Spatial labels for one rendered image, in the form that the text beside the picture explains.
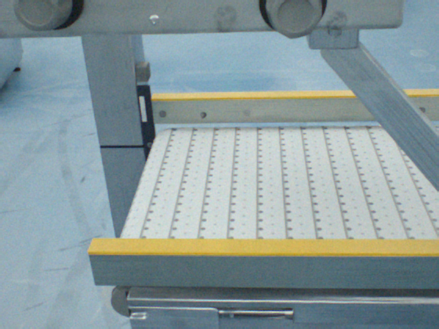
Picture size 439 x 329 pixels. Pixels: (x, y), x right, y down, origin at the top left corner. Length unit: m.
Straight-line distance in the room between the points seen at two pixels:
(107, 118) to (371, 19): 0.45
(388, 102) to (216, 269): 0.17
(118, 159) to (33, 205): 1.38
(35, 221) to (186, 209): 1.51
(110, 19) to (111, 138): 0.42
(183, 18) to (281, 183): 0.29
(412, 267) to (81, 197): 1.73
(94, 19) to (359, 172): 0.35
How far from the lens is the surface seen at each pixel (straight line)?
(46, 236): 1.91
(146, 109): 0.67
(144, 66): 0.65
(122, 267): 0.42
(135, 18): 0.29
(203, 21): 0.29
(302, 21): 0.26
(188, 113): 0.65
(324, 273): 0.42
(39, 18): 0.28
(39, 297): 1.69
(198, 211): 0.51
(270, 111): 0.64
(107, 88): 0.67
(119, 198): 0.75
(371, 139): 0.63
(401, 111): 0.34
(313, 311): 0.44
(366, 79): 0.34
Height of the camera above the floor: 1.11
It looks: 28 degrees down
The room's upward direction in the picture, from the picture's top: 3 degrees counter-clockwise
